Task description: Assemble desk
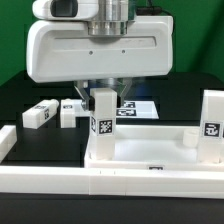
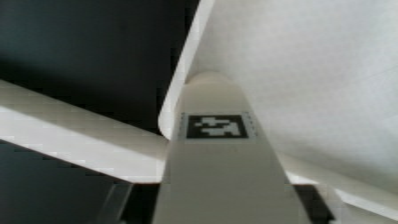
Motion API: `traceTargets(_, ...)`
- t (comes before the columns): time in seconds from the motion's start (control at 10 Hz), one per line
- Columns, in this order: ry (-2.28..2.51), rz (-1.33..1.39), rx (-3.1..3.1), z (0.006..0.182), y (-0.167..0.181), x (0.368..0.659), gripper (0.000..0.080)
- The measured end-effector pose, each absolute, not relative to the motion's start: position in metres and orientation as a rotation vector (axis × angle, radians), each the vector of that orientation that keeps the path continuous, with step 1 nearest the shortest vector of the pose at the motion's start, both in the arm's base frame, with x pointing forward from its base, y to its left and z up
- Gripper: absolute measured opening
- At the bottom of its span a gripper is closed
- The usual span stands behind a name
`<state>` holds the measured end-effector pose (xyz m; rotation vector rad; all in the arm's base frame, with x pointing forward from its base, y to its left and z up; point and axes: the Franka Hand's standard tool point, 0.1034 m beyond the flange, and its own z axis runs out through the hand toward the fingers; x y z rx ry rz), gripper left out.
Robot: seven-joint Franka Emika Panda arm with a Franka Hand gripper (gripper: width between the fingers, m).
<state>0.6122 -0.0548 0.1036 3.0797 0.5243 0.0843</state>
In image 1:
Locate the white U-shaped obstacle fence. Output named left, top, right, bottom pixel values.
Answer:
left=0, top=131, right=224, bottom=199

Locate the white desk tabletop tray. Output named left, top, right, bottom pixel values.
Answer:
left=84, top=125, right=224, bottom=172

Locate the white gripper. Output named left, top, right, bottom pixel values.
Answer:
left=26, top=16, right=173, bottom=111

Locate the white marker base plate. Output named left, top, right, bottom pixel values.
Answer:
left=74, top=99, right=160, bottom=120

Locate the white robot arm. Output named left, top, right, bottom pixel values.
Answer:
left=26, top=0, right=174, bottom=110

